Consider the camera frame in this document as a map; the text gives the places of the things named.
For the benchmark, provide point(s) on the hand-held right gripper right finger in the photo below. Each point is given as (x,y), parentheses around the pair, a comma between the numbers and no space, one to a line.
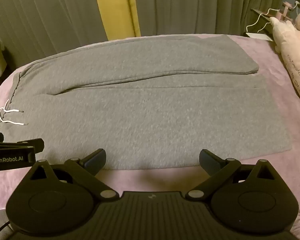
(210,160)

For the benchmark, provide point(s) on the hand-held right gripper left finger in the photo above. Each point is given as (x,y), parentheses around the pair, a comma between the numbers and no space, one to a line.
(95,160)

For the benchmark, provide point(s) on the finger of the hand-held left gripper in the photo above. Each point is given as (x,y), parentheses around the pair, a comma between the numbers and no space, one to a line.
(33,145)

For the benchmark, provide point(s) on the grey pants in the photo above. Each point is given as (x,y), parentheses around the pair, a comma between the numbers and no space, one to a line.
(140,110)

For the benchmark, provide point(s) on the pink bed blanket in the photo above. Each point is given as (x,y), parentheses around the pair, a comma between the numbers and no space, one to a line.
(277,85)

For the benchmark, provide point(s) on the grey curtain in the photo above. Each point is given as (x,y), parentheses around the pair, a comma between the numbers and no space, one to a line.
(202,5)
(45,17)

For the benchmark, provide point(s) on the dark bedside shelf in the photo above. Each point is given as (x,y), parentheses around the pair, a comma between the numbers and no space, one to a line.
(262,27)

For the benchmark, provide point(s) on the yellow curtain panel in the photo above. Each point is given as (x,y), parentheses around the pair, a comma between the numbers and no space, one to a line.
(110,5)

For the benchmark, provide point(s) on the small pink stand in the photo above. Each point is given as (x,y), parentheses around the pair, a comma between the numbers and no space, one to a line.
(287,8)

